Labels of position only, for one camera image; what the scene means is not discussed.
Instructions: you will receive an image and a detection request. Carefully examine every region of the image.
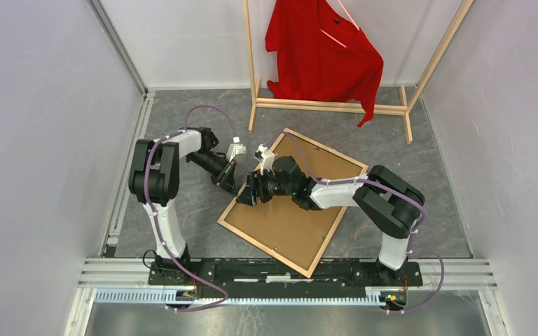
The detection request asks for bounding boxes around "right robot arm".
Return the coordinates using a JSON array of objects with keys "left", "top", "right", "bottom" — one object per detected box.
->
[{"left": 236, "top": 156, "right": 427, "bottom": 286}]

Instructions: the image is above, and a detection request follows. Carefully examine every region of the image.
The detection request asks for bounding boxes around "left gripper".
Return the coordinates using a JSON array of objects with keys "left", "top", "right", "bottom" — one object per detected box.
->
[{"left": 188, "top": 151, "right": 238, "bottom": 198}]

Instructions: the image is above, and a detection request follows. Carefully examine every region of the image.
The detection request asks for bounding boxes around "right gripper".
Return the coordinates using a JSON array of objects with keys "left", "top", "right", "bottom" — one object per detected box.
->
[{"left": 235, "top": 166, "right": 295, "bottom": 207}]

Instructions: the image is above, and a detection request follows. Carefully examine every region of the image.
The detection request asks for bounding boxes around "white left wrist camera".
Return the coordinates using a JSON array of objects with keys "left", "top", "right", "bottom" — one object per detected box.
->
[{"left": 226, "top": 136, "right": 247, "bottom": 162}]

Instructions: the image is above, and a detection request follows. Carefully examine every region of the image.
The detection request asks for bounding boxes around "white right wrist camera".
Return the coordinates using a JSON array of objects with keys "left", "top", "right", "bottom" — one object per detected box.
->
[{"left": 254, "top": 144, "right": 275, "bottom": 175}]

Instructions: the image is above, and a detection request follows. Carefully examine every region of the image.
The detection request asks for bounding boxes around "pink clothes hanger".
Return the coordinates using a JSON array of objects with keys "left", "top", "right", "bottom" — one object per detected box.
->
[{"left": 317, "top": 1, "right": 361, "bottom": 49}]

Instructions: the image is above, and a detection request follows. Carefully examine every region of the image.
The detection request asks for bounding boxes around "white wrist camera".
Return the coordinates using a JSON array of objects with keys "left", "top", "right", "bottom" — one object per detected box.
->
[
  {"left": 254, "top": 144, "right": 275, "bottom": 175},
  {"left": 226, "top": 136, "right": 247, "bottom": 162}
]

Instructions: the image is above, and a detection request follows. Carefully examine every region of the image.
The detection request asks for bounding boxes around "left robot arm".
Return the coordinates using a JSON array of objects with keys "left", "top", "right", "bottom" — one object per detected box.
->
[{"left": 128, "top": 127, "right": 247, "bottom": 286}]

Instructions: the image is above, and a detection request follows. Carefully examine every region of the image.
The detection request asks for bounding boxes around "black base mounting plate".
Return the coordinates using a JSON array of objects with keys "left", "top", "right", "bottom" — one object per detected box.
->
[{"left": 142, "top": 257, "right": 424, "bottom": 299}]

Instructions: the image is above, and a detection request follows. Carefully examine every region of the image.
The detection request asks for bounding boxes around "wooden picture frame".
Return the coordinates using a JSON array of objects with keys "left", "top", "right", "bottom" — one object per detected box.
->
[{"left": 216, "top": 127, "right": 370, "bottom": 279}]

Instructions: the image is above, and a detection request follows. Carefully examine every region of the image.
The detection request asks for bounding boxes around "red t-shirt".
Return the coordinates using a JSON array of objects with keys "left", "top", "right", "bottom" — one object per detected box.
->
[{"left": 265, "top": 1, "right": 384, "bottom": 127}]

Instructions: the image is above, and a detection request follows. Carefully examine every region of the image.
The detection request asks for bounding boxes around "brown backing board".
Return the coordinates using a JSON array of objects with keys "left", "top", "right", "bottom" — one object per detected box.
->
[{"left": 222, "top": 133, "right": 364, "bottom": 274}]

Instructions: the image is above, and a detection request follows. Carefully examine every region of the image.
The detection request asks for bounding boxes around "wooden clothes rack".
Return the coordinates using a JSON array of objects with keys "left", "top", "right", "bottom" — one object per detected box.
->
[{"left": 242, "top": 0, "right": 474, "bottom": 144}]

